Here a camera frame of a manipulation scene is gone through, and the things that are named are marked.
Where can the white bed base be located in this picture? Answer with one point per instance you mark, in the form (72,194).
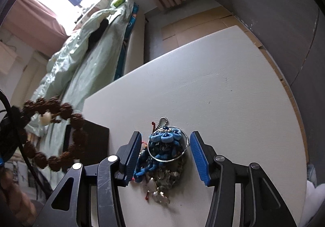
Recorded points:
(135,46)

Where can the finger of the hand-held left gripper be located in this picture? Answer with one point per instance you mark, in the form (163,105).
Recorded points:
(10,128)

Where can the light green quilt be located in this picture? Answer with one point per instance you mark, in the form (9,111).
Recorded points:
(66,64)

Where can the silver bangle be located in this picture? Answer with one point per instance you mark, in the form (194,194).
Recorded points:
(186,144)

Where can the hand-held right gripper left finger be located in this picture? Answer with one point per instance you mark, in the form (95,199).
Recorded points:
(133,157)

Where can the black jewelry box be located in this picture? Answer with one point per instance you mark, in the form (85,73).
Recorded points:
(94,140)

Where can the black cloth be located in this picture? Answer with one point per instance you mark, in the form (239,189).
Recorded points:
(97,32)

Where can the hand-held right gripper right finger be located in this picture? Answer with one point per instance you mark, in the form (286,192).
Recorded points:
(199,159)

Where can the person's left hand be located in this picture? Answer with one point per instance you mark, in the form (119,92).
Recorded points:
(17,199)

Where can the cartoon printed mattress cover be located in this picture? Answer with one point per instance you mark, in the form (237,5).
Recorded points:
(127,39)

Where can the green bed sheet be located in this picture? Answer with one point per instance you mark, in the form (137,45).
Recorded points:
(101,64)

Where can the white low table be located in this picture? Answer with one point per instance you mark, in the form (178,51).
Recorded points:
(215,90)

